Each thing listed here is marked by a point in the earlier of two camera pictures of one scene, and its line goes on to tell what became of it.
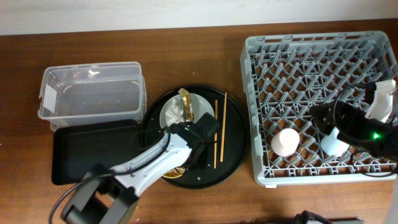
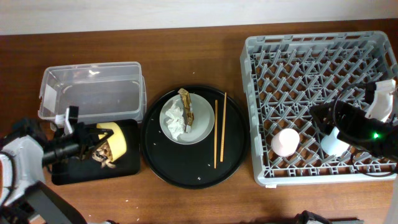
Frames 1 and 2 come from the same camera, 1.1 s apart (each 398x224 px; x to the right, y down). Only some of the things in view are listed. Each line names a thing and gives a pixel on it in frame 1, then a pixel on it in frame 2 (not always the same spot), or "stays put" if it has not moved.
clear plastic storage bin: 82,93 stays put
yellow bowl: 175,172 -> 117,143
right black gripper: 353,117 stays put
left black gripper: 204,161 -> 86,132
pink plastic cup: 285,142 stays put
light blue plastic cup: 332,145 stays put
